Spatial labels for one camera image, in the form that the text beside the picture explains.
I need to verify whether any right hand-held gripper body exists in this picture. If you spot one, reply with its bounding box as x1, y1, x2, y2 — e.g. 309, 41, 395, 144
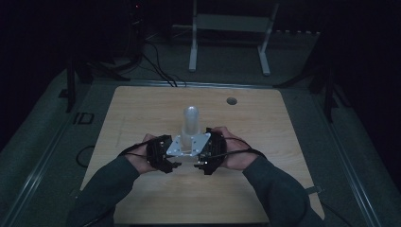
188, 127, 228, 171

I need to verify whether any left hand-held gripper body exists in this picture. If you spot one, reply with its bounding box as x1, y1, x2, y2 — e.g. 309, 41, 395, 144
145, 134, 191, 174

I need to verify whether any person's left hand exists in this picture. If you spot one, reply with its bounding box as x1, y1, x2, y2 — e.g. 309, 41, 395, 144
131, 132, 159, 175

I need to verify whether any person's right hand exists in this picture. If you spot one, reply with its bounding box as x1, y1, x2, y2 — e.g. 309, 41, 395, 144
212, 126, 260, 172

